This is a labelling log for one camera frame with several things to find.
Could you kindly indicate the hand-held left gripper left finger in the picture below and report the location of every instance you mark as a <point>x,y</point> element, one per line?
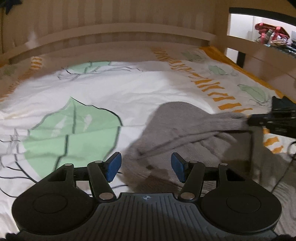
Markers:
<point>113,166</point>

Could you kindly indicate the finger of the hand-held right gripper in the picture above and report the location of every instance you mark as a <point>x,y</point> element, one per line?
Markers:
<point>260,120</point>

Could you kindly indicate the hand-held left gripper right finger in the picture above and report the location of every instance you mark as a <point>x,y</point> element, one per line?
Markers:
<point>178,168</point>

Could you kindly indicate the grey knit hoodie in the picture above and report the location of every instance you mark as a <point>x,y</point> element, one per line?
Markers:
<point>175,125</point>

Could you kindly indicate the pile of colourful clothes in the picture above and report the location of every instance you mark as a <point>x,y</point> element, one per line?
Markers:
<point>272,34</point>

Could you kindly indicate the leaf print white quilt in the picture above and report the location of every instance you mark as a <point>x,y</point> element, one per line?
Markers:
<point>138,92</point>

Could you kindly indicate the orange bed sheet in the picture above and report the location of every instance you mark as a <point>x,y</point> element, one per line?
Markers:
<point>217,54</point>

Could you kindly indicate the wooden bed frame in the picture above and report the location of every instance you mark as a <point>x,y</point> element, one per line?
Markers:
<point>115,30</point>

